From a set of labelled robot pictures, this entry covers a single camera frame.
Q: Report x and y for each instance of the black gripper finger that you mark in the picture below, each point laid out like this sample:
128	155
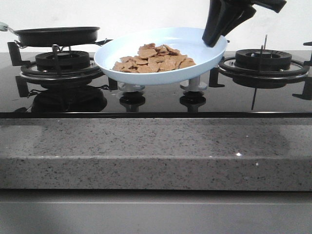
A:
221	14
239	19

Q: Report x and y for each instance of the black burner near pan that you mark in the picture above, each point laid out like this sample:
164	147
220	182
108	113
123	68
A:
68	61

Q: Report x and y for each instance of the black burner far side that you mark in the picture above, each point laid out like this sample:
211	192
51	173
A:
267	60

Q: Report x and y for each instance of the light blue plate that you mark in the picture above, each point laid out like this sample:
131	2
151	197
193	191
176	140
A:
185	39

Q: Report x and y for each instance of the black frying pan mint handle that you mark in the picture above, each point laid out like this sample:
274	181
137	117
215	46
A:
46	37

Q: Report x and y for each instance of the silver knob near pan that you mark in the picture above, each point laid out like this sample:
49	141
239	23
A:
130	88

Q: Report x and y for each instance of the black glass gas cooktop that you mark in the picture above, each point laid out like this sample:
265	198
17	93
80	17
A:
102	99

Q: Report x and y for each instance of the silver knob far side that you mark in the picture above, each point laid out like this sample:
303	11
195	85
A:
193	85

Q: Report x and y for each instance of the grey cabinet front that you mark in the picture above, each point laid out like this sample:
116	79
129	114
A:
154	212

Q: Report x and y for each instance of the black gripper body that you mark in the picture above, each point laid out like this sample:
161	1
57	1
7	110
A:
240	6

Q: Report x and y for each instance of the black pan support near pan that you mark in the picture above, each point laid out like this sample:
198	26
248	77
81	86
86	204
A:
61	75

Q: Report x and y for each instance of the brown meat pieces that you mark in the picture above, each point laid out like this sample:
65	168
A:
153	59

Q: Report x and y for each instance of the black pan support far side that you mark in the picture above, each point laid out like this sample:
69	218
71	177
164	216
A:
245	90

